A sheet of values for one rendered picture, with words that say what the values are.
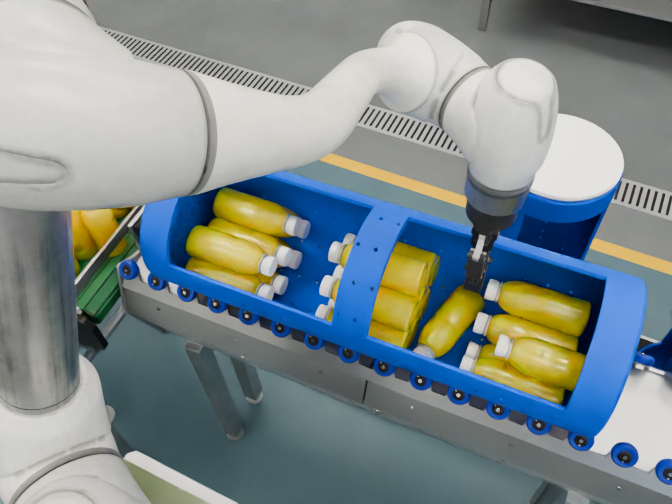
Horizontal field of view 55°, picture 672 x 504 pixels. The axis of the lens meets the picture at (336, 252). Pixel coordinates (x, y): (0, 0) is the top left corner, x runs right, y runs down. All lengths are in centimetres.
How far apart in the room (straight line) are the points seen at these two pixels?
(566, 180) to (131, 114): 118
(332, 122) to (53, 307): 38
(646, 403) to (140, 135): 113
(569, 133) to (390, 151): 149
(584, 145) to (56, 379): 122
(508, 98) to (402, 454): 161
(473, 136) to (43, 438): 66
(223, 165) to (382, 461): 179
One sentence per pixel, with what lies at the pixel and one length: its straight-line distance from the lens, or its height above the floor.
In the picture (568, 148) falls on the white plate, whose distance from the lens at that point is 159.
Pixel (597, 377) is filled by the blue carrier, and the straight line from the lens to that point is 107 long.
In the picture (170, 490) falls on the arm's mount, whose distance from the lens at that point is 112.
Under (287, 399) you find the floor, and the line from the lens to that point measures 230.
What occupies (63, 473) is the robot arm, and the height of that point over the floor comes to 128.
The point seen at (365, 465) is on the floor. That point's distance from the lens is 220.
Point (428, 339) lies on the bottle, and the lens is 121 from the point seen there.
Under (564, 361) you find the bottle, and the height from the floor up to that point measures 112.
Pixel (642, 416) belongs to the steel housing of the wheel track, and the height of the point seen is 93.
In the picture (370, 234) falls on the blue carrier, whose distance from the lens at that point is 110.
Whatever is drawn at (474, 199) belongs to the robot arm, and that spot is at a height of 142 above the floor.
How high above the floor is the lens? 209
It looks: 53 degrees down
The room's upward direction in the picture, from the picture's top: 4 degrees counter-clockwise
